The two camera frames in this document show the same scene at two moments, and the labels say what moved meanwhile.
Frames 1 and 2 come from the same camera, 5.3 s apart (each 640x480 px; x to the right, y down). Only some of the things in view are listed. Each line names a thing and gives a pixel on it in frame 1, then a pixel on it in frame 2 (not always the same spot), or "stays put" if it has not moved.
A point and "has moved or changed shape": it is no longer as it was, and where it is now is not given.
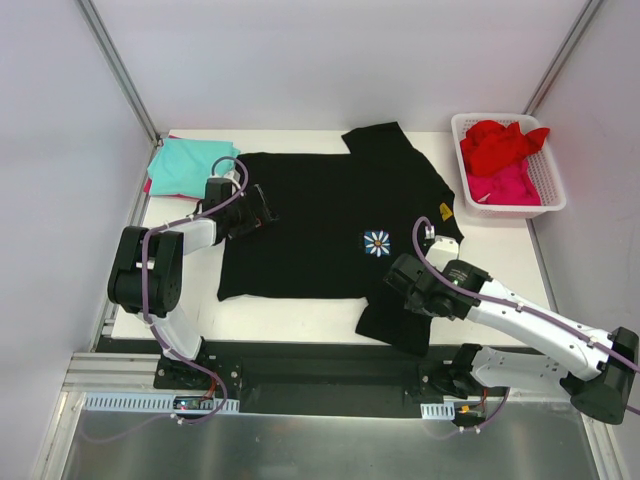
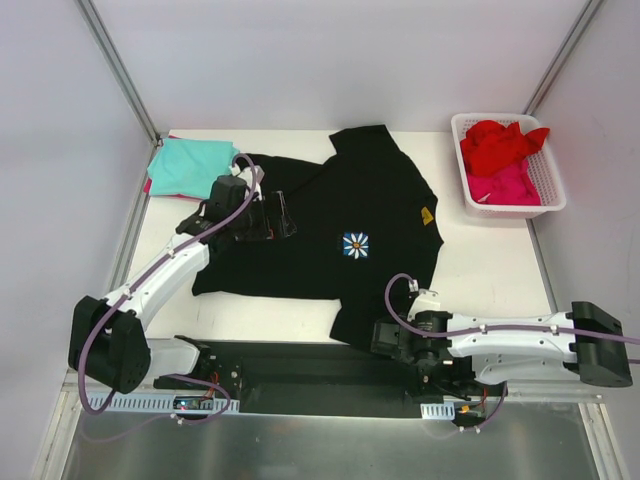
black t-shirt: (342, 217) has moved or changed shape
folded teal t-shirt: (183, 166) stays put
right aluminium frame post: (572, 35) stays put
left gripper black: (258, 211) stays put
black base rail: (310, 379) stays put
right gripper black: (396, 276) to (382, 337)
